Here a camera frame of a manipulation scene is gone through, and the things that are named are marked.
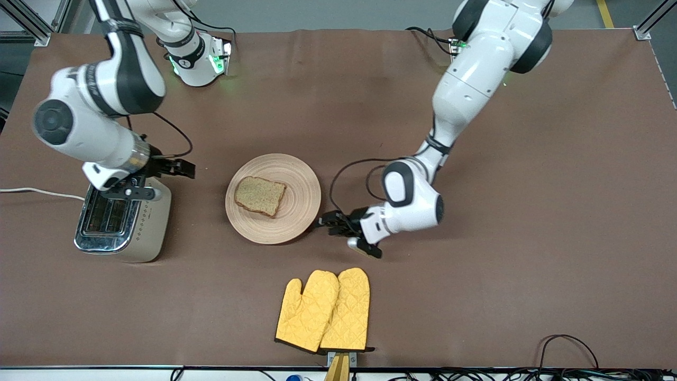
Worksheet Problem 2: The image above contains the round wooden plate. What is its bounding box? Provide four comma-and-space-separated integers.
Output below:
225, 153, 322, 246

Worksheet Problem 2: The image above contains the brown bread slice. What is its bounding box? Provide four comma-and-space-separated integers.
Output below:
234, 176, 287, 219

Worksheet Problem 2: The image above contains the beige chrome two-slot toaster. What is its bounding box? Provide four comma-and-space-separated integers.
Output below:
74, 177, 172, 264

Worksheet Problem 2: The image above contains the yellow quilted oven mitt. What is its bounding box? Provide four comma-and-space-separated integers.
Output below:
320, 267, 376, 353

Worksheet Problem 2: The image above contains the yellow quilted mitt with thumb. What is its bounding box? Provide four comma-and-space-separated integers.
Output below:
275, 270, 340, 354

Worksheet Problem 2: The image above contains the brown table cover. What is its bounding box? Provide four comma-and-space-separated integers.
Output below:
0, 28, 677, 368

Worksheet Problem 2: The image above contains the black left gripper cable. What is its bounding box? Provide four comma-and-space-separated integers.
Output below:
330, 157, 402, 213

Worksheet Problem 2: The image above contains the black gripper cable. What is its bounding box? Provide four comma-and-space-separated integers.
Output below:
330, 157, 402, 213
126, 111, 194, 159

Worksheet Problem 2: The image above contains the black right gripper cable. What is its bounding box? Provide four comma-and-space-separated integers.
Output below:
126, 111, 194, 159

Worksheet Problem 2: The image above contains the white toaster power cord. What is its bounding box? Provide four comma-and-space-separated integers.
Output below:
0, 187, 86, 202

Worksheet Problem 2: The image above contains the wooden clamp with metal bracket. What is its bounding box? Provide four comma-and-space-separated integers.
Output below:
324, 351, 358, 381

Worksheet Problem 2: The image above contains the black right arm base cable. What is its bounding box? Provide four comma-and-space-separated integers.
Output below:
185, 16, 237, 53

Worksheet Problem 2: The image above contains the black arm base cable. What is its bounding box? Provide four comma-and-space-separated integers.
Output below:
185, 16, 237, 53
406, 26, 456, 57

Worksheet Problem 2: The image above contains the aluminium frame post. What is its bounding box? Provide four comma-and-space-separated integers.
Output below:
634, 0, 677, 41
0, 0, 72, 47

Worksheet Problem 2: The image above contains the black left arm base cable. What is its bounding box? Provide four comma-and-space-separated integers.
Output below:
406, 26, 456, 57

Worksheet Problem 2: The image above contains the looped black cable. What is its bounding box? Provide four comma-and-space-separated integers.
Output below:
538, 334, 600, 371

